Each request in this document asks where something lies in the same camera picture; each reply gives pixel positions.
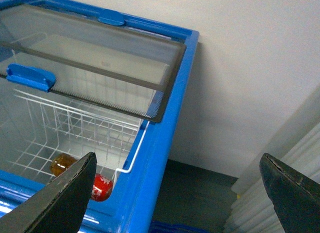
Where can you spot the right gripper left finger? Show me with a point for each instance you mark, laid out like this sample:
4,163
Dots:
60,206

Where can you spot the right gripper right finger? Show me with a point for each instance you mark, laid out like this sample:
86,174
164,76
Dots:
295,197

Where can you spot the red iced tea bottle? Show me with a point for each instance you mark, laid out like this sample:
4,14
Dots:
102,186

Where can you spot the white vertical blinds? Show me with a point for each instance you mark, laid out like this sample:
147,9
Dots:
297,144

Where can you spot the blue plastic shopping basket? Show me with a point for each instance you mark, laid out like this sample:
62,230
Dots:
161,227

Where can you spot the white blue chest freezer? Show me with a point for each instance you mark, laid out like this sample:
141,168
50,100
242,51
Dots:
130,207

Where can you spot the front sliding glass lid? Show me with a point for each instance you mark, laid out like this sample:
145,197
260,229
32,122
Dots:
112,67

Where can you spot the sliding glass lid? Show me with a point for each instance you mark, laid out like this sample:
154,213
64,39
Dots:
115,18
112,67

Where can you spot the rear sliding glass lid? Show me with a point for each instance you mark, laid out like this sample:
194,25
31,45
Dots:
115,18

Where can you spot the white wire freezer basket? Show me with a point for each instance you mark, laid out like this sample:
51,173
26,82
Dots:
50,109

